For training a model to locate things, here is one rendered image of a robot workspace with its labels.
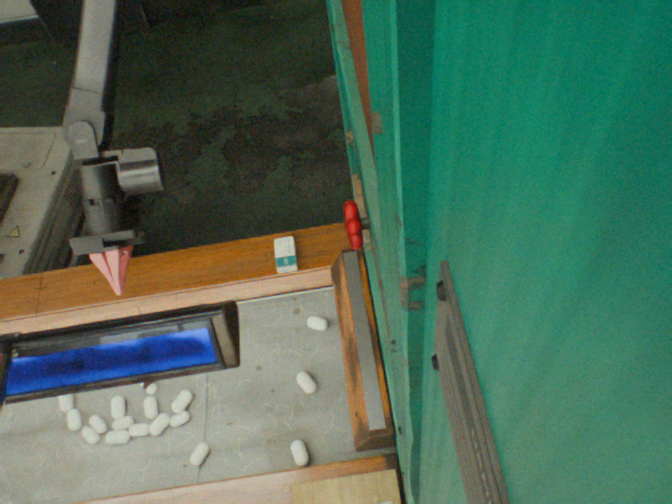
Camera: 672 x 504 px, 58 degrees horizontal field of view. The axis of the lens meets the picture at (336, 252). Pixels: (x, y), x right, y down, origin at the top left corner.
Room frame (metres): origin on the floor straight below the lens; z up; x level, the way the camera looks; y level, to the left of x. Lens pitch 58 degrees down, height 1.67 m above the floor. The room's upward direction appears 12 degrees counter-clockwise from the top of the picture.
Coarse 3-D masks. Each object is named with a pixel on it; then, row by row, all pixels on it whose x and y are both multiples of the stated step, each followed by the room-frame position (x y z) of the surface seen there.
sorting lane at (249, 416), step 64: (256, 320) 0.48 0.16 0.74; (192, 384) 0.39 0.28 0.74; (256, 384) 0.37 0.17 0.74; (320, 384) 0.34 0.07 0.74; (0, 448) 0.35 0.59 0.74; (64, 448) 0.33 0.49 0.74; (128, 448) 0.31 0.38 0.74; (192, 448) 0.28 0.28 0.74; (256, 448) 0.26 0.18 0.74; (320, 448) 0.24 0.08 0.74; (384, 448) 0.22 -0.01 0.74
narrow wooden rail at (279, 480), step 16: (336, 464) 0.21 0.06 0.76; (352, 464) 0.21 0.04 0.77; (368, 464) 0.20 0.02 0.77; (384, 464) 0.20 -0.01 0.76; (224, 480) 0.22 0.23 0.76; (240, 480) 0.22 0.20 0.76; (256, 480) 0.21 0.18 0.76; (272, 480) 0.21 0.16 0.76; (288, 480) 0.20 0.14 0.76; (304, 480) 0.20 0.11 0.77; (400, 480) 0.17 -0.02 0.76; (112, 496) 0.23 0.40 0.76; (128, 496) 0.23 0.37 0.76; (144, 496) 0.22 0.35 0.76; (160, 496) 0.22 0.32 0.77; (176, 496) 0.21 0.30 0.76; (192, 496) 0.21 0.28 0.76; (208, 496) 0.20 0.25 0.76; (224, 496) 0.20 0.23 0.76; (240, 496) 0.19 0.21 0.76; (256, 496) 0.19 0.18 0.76; (272, 496) 0.19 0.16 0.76; (288, 496) 0.18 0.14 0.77; (400, 496) 0.16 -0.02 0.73
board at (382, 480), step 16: (320, 480) 0.19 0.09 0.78; (336, 480) 0.19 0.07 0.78; (352, 480) 0.18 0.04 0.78; (368, 480) 0.18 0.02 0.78; (384, 480) 0.17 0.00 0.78; (304, 496) 0.17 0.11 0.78; (320, 496) 0.17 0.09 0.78; (336, 496) 0.17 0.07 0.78; (352, 496) 0.16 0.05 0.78; (368, 496) 0.16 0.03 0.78; (384, 496) 0.15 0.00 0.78
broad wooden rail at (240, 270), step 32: (160, 256) 0.64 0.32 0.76; (192, 256) 0.62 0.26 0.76; (224, 256) 0.61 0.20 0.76; (256, 256) 0.59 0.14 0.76; (320, 256) 0.56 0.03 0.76; (0, 288) 0.64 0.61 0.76; (32, 288) 0.63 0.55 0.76; (64, 288) 0.61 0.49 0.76; (96, 288) 0.60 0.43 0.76; (128, 288) 0.58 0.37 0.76; (160, 288) 0.57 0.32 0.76; (192, 288) 0.55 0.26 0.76; (224, 288) 0.54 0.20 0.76; (256, 288) 0.53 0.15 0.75; (288, 288) 0.52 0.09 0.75; (320, 288) 0.52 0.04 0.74; (0, 320) 0.57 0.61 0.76; (32, 320) 0.56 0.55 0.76; (64, 320) 0.55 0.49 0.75; (96, 320) 0.54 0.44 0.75
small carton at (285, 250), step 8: (280, 240) 0.60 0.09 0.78; (288, 240) 0.60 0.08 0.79; (280, 248) 0.59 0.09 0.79; (288, 248) 0.58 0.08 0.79; (280, 256) 0.57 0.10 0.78; (288, 256) 0.57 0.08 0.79; (296, 256) 0.57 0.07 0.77; (280, 264) 0.55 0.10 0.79; (288, 264) 0.55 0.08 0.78; (296, 264) 0.55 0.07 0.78; (280, 272) 0.55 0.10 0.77
